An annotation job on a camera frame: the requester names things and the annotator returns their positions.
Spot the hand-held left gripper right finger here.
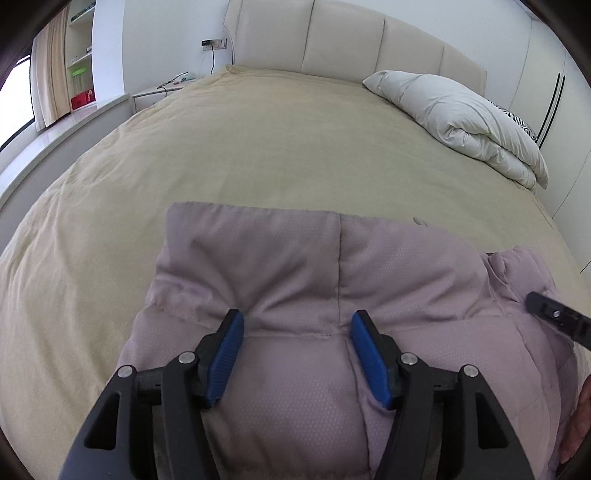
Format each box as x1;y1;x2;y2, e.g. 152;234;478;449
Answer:
349;310;536;480

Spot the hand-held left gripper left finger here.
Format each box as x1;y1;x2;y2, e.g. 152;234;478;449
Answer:
60;308;245;480

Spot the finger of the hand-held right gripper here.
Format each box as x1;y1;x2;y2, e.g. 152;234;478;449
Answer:
526;291;591;347

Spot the mauve hooded puffer coat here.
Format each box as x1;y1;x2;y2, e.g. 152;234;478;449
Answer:
115;200;583;480

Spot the person's right hand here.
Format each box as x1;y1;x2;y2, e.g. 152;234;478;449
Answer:
560;373;591;468

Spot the zebra print pillow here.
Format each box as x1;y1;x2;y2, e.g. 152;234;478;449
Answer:
487;99;539;142

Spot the white wardrobe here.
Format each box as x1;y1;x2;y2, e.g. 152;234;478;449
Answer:
508;0;591;274

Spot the bed with beige sheet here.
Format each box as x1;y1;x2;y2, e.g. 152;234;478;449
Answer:
0;65;591;480

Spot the white folded duvet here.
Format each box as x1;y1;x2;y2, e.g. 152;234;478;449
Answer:
362;70;550;191

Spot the white nightstand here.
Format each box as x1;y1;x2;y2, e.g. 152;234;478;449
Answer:
131;76;200;112

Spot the white window sill bench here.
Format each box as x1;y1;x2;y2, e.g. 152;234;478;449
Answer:
0;92;133;200

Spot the beige padded headboard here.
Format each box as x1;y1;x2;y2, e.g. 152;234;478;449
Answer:
223;0;489;99

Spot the beige curtain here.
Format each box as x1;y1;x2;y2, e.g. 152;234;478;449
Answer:
31;18;70;128

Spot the black framed window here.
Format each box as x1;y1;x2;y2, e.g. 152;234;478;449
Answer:
0;55;38;154

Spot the white open shelf unit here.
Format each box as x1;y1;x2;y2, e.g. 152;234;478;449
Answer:
65;0;99;112

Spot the black charging cable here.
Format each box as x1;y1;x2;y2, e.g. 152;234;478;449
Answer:
157;47;216;96

